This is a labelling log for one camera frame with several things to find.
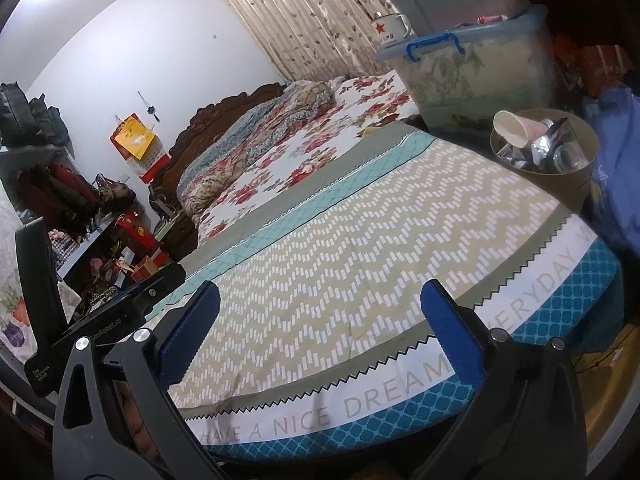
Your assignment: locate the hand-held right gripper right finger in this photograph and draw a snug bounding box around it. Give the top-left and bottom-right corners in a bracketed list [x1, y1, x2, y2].
[412, 280, 588, 480]

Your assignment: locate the black bag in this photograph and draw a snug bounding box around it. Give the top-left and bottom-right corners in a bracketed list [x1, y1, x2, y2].
[0, 82, 32, 146]

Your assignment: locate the printed hanging cloth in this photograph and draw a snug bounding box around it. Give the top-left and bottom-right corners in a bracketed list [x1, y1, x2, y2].
[0, 195, 84, 361]

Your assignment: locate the red gift bag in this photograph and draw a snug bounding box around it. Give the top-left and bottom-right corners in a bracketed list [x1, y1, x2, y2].
[116, 211, 158, 257]

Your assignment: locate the folded floral quilt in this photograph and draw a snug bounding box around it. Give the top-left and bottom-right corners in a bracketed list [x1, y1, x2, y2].
[176, 79, 346, 222]

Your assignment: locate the brown handbag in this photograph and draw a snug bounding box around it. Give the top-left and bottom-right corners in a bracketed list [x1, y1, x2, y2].
[92, 174, 137, 212]

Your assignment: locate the paper cup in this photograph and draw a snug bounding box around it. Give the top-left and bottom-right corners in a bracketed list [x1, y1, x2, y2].
[492, 110, 544, 149]

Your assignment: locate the carved wooden headboard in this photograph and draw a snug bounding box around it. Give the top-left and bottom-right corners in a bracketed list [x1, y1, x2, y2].
[150, 82, 287, 211]

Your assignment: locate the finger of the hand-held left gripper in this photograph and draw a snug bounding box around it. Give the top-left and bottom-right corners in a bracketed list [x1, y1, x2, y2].
[116, 262, 187, 316]

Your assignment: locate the beige wastebasket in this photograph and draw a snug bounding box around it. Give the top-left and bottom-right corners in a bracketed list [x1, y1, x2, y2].
[489, 107, 601, 207]

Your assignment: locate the orange cardboard box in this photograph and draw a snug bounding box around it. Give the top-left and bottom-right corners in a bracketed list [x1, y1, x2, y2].
[575, 45, 629, 96]

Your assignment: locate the grey shelf unit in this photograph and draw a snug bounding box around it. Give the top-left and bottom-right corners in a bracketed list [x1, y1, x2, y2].
[0, 142, 166, 311]

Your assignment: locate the houndstooth bag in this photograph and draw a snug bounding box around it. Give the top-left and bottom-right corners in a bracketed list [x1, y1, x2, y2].
[47, 230, 81, 269]

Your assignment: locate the dark red handbag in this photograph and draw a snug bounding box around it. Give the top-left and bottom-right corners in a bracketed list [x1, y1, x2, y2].
[20, 165, 66, 231]

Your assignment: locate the wooden nightstand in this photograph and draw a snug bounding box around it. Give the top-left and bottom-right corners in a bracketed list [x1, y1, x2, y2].
[152, 220, 201, 264]

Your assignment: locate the clear storage box blue handle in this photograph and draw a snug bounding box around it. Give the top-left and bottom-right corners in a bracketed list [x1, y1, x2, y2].
[376, 4, 559, 136]

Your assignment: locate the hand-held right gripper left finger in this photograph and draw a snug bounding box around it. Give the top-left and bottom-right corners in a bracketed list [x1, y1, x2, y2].
[52, 280, 233, 480]

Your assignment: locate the orange paper bag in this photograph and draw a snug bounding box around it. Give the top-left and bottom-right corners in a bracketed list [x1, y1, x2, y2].
[131, 255, 164, 282]

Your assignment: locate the dark green bag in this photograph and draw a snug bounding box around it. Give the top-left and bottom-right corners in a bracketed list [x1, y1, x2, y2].
[27, 92, 69, 149]

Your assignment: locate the leaf-print curtain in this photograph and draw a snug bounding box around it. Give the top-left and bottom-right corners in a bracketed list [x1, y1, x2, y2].
[195, 0, 401, 86]

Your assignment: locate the silver foil wrapper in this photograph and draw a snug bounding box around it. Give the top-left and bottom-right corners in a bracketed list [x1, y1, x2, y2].
[529, 117, 576, 169]

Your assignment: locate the white enamel mug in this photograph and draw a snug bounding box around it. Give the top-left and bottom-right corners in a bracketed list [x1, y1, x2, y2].
[370, 11, 414, 46]

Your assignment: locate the floral bedsheet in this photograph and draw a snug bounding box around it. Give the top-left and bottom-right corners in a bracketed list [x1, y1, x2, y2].
[197, 72, 427, 247]

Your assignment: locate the blue cloth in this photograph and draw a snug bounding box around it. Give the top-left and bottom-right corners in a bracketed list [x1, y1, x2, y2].
[582, 85, 640, 261]

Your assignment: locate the green drink can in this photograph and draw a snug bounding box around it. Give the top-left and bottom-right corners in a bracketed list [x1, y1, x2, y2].
[554, 141, 592, 174]

